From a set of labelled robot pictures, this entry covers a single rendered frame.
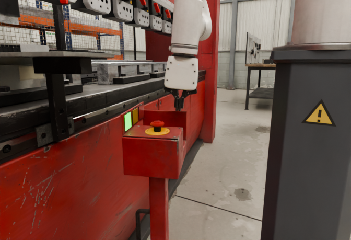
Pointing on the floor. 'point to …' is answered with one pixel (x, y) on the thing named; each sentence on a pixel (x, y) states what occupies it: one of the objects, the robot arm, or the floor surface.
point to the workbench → (264, 93)
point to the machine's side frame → (209, 122)
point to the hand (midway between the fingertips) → (179, 104)
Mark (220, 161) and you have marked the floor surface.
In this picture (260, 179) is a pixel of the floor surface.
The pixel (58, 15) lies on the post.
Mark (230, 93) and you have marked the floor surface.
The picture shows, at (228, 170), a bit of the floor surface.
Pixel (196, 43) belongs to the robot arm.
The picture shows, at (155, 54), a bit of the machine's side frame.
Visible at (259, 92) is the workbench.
